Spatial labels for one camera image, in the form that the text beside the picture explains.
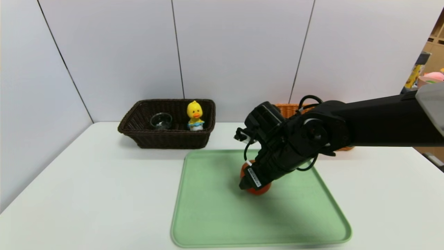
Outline yellow duck scooter toy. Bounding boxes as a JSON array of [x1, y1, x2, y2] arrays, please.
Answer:
[[187, 100, 205, 132]]

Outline yellow black bottle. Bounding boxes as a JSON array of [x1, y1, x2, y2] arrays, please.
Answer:
[[404, 51, 430, 90]]

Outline dark brown wicker basket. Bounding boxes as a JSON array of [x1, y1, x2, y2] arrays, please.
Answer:
[[117, 99, 216, 150]]

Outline dark grey floor object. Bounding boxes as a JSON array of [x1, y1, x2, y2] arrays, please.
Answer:
[[423, 152, 444, 173]]

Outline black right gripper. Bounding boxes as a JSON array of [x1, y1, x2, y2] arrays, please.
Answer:
[[239, 143, 289, 191]]

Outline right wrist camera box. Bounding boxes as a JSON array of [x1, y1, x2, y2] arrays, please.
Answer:
[[234, 101, 287, 144]]

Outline wooden shelf unit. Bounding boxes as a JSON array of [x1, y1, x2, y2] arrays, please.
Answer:
[[421, 7, 444, 75]]

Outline small clear glass cup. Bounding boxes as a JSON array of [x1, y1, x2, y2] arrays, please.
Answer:
[[150, 112, 173, 131]]

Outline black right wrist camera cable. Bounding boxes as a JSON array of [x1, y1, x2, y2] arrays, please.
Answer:
[[243, 95, 325, 172]]

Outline red apple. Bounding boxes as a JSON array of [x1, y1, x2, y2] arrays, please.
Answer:
[[240, 160, 272, 195]]

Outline pink bowl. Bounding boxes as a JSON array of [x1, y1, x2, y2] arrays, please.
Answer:
[[417, 76, 444, 89]]

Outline orange wicker basket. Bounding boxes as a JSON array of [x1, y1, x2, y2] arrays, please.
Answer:
[[276, 103, 355, 152]]

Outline light green plastic tray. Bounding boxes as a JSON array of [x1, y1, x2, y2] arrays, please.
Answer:
[[170, 149, 352, 248]]

